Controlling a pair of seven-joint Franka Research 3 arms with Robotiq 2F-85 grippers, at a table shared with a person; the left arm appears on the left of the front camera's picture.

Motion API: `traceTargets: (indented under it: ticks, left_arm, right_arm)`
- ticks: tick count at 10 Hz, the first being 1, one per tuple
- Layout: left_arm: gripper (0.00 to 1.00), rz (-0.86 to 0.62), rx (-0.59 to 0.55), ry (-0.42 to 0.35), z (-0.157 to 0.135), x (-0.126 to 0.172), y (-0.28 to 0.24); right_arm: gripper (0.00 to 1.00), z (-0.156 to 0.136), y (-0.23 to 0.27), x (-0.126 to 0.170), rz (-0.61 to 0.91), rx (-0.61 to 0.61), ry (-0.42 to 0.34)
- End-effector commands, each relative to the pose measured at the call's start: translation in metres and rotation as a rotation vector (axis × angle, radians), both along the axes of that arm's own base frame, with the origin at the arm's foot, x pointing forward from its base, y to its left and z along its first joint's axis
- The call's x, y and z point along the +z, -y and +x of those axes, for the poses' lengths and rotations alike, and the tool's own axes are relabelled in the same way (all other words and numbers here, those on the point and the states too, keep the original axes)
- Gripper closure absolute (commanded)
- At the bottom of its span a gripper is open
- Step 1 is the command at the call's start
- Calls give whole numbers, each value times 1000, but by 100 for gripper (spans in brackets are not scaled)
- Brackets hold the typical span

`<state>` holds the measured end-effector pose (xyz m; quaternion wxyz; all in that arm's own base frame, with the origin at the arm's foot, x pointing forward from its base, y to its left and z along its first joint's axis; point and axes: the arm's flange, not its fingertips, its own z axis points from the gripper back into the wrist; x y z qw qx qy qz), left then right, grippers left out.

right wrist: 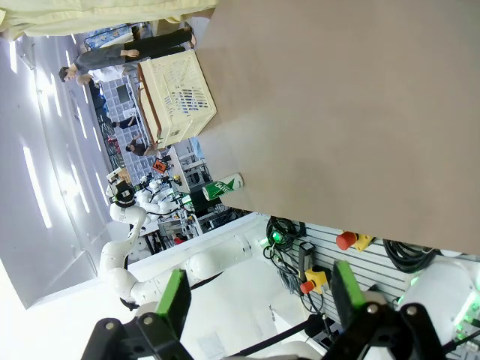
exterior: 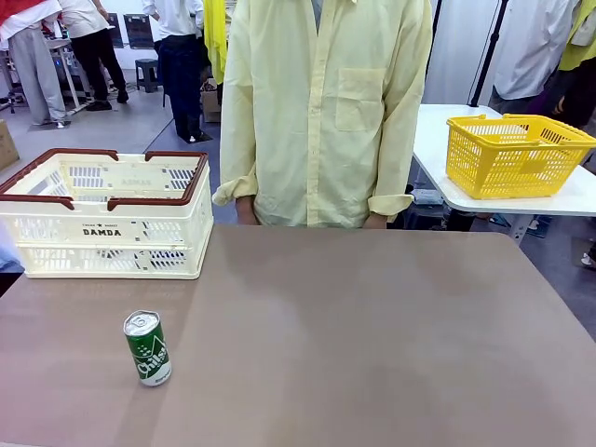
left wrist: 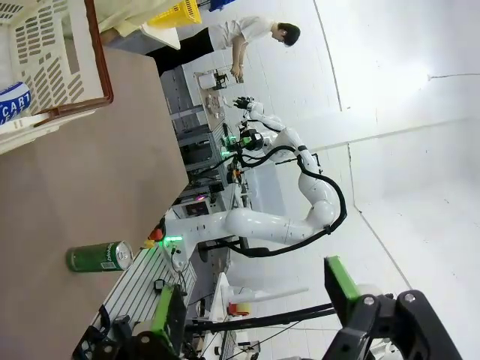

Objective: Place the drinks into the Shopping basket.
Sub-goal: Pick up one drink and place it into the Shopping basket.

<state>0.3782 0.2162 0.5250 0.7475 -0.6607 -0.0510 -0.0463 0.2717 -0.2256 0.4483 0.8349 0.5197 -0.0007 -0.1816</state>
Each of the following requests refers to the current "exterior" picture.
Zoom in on person's right hand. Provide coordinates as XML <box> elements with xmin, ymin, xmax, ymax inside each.
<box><xmin>235</xmin><ymin>197</ymin><xmax>256</xmax><ymax>227</ymax></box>

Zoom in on green Chilsung cider can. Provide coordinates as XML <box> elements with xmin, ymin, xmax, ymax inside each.
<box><xmin>122</xmin><ymin>309</ymin><xmax>173</xmax><ymax>388</ymax></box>

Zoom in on person's left forearm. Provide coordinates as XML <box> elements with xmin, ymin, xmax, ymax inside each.
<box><xmin>367</xmin><ymin>193</ymin><xmax>415</xmax><ymax>220</ymax></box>

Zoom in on person's right forearm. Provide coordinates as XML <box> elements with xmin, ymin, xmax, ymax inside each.
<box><xmin>212</xmin><ymin>174</ymin><xmax>260</xmax><ymax>207</ymax></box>

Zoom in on yellow plastic basket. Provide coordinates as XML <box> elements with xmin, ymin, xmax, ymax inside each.
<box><xmin>445</xmin><ymin>114</ymin><xmax>596</xmax><ymax>200</ymax></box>

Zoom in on black crate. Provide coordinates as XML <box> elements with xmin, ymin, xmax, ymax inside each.
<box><xmin>393</xmin><ymin>183</ymin><xmax>476</xmax><ymax>232</ymax></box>

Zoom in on blue white packet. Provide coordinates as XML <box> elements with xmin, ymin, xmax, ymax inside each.
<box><xmin>412</xmin><ymin>189</ymin><xmax>444</xmax><ymax>207</ymax></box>

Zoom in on white side table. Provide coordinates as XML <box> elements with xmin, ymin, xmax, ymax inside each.
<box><xmin>412</xmin><ymin>102</ymin><xmax>596</xmax><ymax>243</ymax></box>

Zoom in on brown cardboard box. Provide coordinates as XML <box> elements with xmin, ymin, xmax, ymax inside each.
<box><xmin>200</xmin><ymin>78</ymin><xmax>224</xmax><ymax>124</ymax></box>

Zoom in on person in pale yellow shirt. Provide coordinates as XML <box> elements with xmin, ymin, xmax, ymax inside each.
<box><xmin>212</xmin><ymin>0</ymin><xmax>434</xmax><ymax>230</ymax></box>

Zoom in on person in white shirt dark trousers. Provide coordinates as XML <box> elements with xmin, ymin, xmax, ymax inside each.
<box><xmin>142</xmin><ymin>0</ymin><xmax>210</xmax><ymax>143</ymax></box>

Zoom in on grey plastic stool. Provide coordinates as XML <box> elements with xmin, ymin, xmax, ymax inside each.
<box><xmin>135</xmin><ymin>58</ymin><xmax>165</xmax><ymax>93</ymax></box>

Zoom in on person in bright yellow top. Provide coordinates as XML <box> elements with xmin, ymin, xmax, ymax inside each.
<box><xmin>203</xmin><ymin>0</ymin><xmax>229</xmax><ymax>88</ymax></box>

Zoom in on black tripod pole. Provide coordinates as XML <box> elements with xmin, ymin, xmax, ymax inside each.
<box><xmin>468</xmin><ymin>0</ymin><xmax>509</xmax><ymax>108</ymax></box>

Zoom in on person in white shirt black trousers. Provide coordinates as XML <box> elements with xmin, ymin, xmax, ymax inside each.
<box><xmin>59</xmin><ymin>0</ymin><xmax>130</xmax><ymax>112</ymax></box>

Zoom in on grey workshop desk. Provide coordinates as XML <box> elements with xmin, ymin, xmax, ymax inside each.
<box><xmin>44</xmin><ymin>36</ymin><xmax>89</xmax><ymax>113</ymax></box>

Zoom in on person in white shirt grey trousers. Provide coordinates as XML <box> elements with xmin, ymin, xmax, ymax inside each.
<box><xmin>488</xmin><ymin>0</ymin><xmax>583</xmax><ymax>115</ymax></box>

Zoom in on person in red top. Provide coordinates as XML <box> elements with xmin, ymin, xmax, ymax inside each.
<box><xmin>0</xmin><ymin>0</ymin><xmax>67</xmax><ymax>126</ymax></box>

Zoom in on office chair base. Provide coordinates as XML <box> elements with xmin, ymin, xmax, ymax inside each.
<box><xmin>0</xmin><ymin>90</ymin><xmax>24</xmax><ymax>113</ymax></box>

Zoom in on person in yellow-green vest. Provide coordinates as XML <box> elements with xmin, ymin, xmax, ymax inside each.
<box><xmin>544</xmin><ymin>0</ymin><xmax>596</xmax><ymax>129</ymax></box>

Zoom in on cream basket with brown handles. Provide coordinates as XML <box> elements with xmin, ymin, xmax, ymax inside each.
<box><xmin>0</xmin><ymin>147</ymin><xmax>215</xmax><ymax>280</ymax></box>

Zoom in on black wall panel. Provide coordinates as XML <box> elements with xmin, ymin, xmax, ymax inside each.
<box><xmin>107</xmin><ymin>12</ymin><xmax>126</xmax><ymax>49</ymax></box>
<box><xmin>123</xmin><ymin>12</ymin><xmax>156</xmax><ymax>50</ymax></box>

